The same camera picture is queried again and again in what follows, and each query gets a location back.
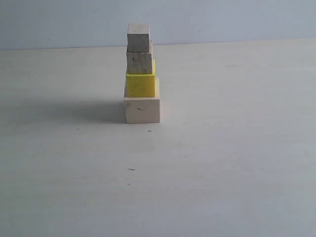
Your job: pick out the small pale wooden cube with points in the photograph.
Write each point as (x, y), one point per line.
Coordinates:
(138, 37)

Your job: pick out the large pale wooden cube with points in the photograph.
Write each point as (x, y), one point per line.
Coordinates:
(142, 109)

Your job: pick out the medium grainy wooden cube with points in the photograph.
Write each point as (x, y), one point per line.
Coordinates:
(140, 62)

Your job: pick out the yellow cube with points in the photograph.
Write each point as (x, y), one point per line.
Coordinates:
(141, 85)

